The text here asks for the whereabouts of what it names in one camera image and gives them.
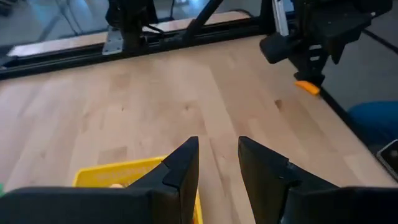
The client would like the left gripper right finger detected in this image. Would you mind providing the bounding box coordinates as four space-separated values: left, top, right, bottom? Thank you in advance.
238 136 398 224

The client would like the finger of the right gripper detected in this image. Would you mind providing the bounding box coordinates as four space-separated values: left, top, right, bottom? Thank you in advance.
310 14 373 85
259 32 312 83

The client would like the silver aluminium post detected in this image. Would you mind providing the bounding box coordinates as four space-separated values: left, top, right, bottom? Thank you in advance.
271 0 290 37

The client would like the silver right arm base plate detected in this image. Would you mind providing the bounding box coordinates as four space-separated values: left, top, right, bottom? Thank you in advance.
101 26 124 56

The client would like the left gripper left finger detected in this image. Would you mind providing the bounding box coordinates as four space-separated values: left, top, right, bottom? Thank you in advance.
0 136 200 224

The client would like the yellow plastic basket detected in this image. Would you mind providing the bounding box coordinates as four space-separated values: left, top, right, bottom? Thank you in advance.
73 155 205 224

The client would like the black flat device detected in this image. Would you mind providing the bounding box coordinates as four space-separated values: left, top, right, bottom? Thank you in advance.
376 139 398 183

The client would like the blue round seat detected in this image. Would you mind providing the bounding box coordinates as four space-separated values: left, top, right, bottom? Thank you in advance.
347 100 398 147

